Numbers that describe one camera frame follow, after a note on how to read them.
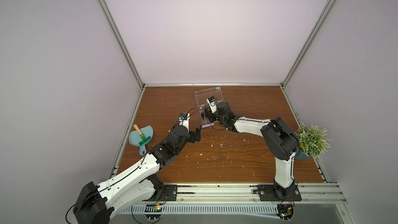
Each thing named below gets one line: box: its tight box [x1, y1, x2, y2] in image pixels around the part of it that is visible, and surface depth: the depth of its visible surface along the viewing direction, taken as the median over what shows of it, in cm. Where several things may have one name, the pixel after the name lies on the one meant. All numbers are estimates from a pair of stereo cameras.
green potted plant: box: [294, 122, 333, 161], surface depth 75 cm
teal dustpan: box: [128, 124, 154, 156], surface depth 95 cm
